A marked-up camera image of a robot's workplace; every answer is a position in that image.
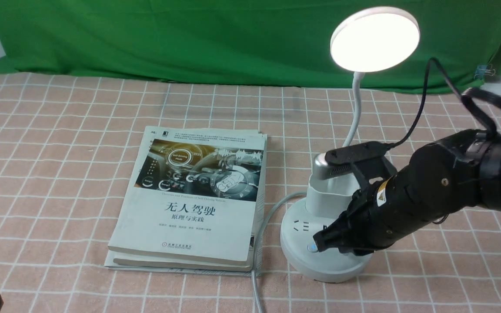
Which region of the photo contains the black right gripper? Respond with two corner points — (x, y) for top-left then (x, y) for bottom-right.
(313, 130), (485, 255)

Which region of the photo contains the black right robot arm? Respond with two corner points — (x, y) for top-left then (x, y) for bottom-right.
(313, 130), (501, 256)

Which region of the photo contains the white desk lamp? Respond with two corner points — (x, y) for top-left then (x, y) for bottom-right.
(280, 6), (420, 283)

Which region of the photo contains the middle white book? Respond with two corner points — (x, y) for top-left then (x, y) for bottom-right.
(113, 134), (267, 273)

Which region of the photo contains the top self-driving book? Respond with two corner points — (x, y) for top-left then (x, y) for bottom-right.
(107, 126), (265, 266)

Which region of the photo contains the pink checkered tablecloth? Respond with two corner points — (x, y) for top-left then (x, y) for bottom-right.
(0, 74), (501, 313)

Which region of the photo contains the green backdrop cloth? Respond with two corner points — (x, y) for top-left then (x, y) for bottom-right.
(0, 0), (501, 93)

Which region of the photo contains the blue binder clip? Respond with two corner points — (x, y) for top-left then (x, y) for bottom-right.
(473, 64), (496, 80)

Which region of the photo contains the white lamp power cord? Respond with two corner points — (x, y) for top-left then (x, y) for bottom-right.
(252, 191), (307, 313)

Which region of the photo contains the black camera cable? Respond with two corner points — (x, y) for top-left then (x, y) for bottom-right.
(384, 57), (501, 290)

